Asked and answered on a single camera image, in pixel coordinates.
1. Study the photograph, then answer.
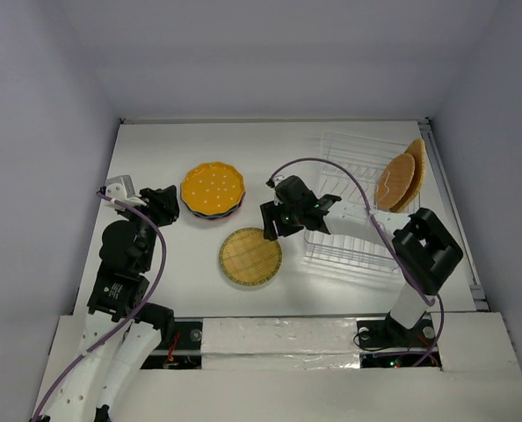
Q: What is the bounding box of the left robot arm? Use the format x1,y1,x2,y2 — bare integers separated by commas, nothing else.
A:
32,176,179,421

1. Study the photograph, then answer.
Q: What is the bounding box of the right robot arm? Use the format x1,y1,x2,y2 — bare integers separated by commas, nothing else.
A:
260,176,463,352

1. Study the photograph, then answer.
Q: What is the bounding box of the pink dotted plate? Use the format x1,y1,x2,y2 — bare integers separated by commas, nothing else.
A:
183,199,243,221

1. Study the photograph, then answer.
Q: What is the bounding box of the blue dotted plate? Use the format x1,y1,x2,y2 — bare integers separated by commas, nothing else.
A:
181,194,246,215

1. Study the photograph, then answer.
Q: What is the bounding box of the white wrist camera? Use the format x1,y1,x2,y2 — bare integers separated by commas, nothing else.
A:
265,174,285,189
98,175,147,209

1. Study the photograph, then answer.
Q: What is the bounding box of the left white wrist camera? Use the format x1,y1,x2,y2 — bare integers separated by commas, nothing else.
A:
98,175,147,209

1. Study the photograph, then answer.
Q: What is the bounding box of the orange woven plate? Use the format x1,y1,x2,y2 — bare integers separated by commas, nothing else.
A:
374,153,416,210
390,138,427,213

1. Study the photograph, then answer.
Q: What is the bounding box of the woven bamboo plate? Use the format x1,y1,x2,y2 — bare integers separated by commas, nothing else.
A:
218,228,283,287

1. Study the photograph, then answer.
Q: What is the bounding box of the white wire dish rack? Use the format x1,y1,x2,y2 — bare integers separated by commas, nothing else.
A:
304,131,407,275

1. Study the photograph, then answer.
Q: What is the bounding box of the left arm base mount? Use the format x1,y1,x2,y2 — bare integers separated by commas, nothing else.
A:
141,319,203,370

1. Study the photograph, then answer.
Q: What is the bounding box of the white foam block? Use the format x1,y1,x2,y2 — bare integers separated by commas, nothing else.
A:
200,317,360,371

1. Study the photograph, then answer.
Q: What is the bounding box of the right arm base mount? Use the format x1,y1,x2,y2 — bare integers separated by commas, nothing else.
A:
353,316,442,368

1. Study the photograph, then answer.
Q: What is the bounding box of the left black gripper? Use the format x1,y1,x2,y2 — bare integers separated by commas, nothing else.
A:
120,184,179,269

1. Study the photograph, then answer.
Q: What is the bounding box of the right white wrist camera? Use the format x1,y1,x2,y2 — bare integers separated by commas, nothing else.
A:
265,174,285,189

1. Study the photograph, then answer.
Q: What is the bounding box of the yellow dotted plate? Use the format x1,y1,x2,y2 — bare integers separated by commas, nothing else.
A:
180,162,246,214

